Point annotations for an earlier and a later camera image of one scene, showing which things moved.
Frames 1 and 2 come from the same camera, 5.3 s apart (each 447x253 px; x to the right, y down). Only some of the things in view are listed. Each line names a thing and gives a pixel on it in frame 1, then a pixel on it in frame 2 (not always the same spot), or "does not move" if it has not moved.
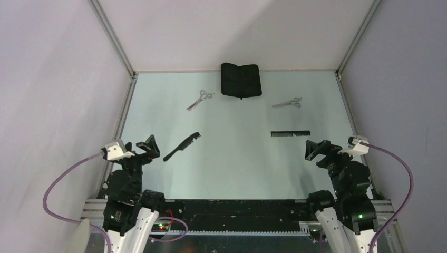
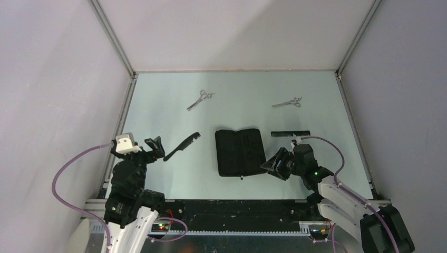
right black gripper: (324, 146) -> (282, 154)
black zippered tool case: (240, 81) -> (240, 153)
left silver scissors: (203, 96) does not move
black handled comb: (184, 144) does not move
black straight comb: (297, 133) does not move
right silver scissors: (295, 102) does not move
